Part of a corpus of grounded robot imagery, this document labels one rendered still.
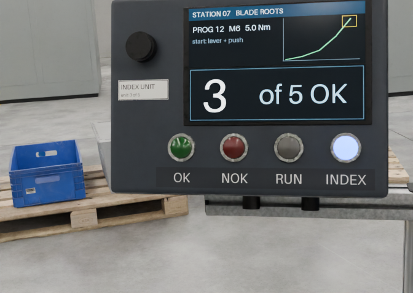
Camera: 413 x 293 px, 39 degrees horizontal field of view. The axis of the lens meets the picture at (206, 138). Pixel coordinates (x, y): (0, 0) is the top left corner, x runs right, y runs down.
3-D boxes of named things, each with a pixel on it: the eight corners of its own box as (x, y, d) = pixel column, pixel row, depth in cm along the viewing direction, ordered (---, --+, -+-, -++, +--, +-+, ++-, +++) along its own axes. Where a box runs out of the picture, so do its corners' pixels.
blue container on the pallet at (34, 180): (80, 170, 389) (76, 138, 384) (87, 199, 333) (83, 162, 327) (16, 178, 379) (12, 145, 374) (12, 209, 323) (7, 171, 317)
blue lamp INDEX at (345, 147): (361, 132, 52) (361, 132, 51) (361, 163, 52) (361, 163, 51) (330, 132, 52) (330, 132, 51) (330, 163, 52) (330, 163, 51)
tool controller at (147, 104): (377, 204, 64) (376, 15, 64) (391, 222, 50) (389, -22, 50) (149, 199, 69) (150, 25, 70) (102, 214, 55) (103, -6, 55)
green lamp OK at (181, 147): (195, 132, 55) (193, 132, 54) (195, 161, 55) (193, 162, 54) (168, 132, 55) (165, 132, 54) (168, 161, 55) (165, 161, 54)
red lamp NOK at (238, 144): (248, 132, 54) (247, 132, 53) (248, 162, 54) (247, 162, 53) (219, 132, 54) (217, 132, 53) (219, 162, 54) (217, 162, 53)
